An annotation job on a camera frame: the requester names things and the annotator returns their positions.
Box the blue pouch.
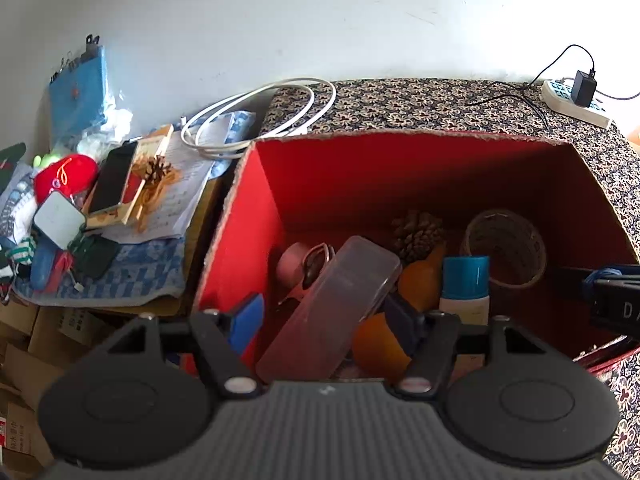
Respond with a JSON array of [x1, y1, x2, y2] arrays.
[[48, 45, 108, 138]]

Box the blue checkered cloth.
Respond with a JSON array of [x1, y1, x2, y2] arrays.
[[12, 237, 188, 308]]

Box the pink round tin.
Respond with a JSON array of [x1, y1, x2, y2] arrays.
[[276, 242, 311, 288]]

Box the yellow wooden box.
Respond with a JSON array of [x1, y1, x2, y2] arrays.
[[82, 124, 175, 226]]

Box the white paper sheet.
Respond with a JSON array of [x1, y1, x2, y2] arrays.
[[100, 130, 216, 246]]

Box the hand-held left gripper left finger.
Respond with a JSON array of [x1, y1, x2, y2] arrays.
[[100, 292, 266, 400]]

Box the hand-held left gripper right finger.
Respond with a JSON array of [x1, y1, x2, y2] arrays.
[[384, 294, 568, 397]]

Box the black smartphone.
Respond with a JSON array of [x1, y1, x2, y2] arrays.
[[87, 141, 138, 216]]

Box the stack of cardboard boxes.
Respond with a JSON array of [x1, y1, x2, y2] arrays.
[[0, 290, 223, 480]]

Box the dark green wallet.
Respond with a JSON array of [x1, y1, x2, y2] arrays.
[[67, 234, 121, 281]]

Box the red embroidered hat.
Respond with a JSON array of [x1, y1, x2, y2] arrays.
[[34, 154, 98, 201]]

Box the printed tape roll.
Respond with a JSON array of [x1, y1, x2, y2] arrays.
[[460, 208, 547, 288]]

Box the blue white printed packet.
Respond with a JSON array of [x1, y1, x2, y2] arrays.
[[192, 110, 257, 161]]

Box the large brown pinecone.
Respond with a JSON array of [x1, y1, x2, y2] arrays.
[[390, 210, 446, 263]]

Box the small brown pinecone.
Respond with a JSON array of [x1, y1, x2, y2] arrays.
[[131, 155, 173, 186]]

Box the red cardboard box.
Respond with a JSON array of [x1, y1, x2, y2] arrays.
[[192, 130, 640, 383]]

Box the red plastic piece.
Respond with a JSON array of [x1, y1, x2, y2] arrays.
[[50, 252, 75, 295]]

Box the blue plastic case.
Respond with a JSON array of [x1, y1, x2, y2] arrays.
[[30, 240, 57, 292]]

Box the thin black charger cable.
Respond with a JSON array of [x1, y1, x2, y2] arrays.
[[465, 44, 597, 126]]

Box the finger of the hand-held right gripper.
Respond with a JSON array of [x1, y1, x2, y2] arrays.
[[562, 264, 623, 307]]

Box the white bottle blue cap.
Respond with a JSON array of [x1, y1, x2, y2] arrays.
[[439, 255, 491, 326]]

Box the orange gourd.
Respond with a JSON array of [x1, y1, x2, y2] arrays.
[[352, 242, 448, 381]]

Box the clear plastic case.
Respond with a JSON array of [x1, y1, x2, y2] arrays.
[[256, 235, 403, 383]]

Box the black charger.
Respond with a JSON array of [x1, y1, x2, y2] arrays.
[[571, 70, 598, 107]]

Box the white coiled cable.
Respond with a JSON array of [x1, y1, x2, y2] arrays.
[[180, 77, 337, 161]]

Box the white power strip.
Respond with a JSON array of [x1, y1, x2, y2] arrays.
[[541, 79, 612, 129]]

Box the striped knit cloth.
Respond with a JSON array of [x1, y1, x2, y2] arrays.
[[0, 162, 38, 281]]

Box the black power cord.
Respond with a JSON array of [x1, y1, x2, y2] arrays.
[[595, 87, 640, 102]]

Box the white square power bank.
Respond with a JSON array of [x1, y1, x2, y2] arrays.
[[32, 192, 87, 251]]

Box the white crumpled plastic bag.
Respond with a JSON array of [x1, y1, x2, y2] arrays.
[[75, 105, 133, 156]]

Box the yellow rubber bands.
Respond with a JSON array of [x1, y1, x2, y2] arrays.
[[132, 172, 183, 233]]

